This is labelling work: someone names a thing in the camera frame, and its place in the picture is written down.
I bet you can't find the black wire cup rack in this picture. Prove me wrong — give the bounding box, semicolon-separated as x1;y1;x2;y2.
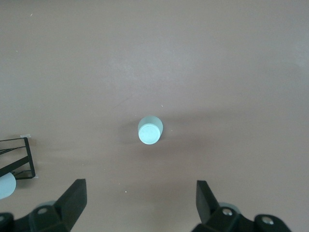
0;136;36;180

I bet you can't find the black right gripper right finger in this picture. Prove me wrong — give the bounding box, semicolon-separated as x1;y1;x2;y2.
190;180;292;232

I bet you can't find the mint green plastic cup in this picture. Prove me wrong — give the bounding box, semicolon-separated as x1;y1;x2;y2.
137;116;165;146

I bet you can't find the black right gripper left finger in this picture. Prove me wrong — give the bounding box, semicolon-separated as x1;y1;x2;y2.
0;178;87;232

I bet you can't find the grey plastic cup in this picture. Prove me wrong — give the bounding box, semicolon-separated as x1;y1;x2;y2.
0;172;17;200

